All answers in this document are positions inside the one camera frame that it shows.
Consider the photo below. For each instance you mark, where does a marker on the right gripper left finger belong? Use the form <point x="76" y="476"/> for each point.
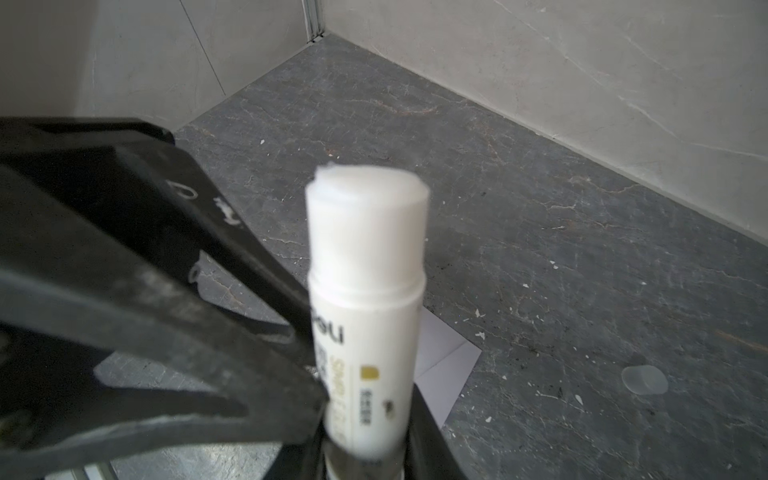
<point x="300" y="462"/>

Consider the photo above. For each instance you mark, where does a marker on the white glue stick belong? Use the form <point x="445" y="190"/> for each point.
<point x="367" y="230"/>

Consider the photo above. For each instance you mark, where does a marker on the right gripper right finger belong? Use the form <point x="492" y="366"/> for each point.
<point x="428" y="456"/>

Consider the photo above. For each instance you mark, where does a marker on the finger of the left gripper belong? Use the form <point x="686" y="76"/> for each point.
<point x="105" y="356"/>
<point x="129" y="178"/>

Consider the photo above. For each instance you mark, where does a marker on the grey purple envelope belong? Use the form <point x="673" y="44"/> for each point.
<point x="444" y="362"/>

